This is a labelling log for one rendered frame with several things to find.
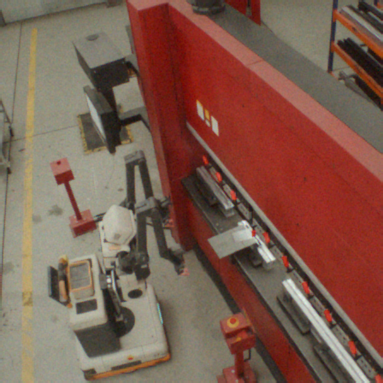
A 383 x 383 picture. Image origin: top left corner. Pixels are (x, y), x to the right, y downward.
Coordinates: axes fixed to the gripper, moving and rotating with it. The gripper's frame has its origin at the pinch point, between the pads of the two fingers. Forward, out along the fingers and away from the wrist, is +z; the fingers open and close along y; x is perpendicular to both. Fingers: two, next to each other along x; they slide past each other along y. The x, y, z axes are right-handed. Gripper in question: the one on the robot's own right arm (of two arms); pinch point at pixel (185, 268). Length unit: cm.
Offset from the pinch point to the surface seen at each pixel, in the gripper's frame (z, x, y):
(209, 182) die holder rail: 19, -30, 74
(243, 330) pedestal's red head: 34, -11, -39
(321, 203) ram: -55, -94, -55
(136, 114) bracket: -21, -5, 148
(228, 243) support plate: 13.9, -28.1, 11.1
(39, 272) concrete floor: 32, 157, 113
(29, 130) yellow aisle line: 27, 168, 351
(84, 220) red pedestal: 43, 107, 154
